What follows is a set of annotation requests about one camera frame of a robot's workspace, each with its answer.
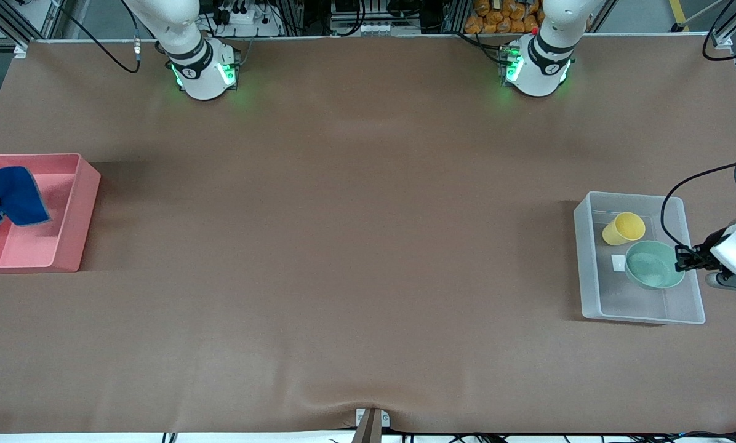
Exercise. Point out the metal table clamp bracket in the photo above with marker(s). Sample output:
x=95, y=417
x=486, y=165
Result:
x=371, y=424

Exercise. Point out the white label sticker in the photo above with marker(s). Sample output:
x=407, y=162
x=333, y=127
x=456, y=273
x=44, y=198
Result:
x=618, y=263

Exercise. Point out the blue cloth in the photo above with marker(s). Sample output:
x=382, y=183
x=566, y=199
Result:
x=17, y=197

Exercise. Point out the yellow cup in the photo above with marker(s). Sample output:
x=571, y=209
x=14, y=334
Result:
x=623, y=229

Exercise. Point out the white power strip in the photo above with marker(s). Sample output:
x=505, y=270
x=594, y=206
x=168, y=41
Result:
x=245, y=18

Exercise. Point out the clear plastic bin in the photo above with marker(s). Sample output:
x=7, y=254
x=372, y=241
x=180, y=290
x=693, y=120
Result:
x=626, y=304

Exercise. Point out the pale green bowl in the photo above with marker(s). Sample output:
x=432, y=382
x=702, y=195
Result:
x=651, y=266

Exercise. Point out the bag of orange buns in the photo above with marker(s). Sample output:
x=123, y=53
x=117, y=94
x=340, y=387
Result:
x=503, y=18

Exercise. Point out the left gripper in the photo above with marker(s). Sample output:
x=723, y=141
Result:
x=703, y=253

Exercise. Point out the pink plastic bin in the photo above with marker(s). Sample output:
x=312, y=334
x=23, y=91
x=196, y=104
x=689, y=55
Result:
x=60, y=234

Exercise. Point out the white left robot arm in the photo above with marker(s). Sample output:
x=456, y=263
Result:
x=543, y=61

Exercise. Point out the white electronics box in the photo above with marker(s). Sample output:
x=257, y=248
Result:
x=365, y=28

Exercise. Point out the aluminium frame profile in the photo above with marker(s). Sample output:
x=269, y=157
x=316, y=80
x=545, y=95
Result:
x=722, y=31
x=17, y=24

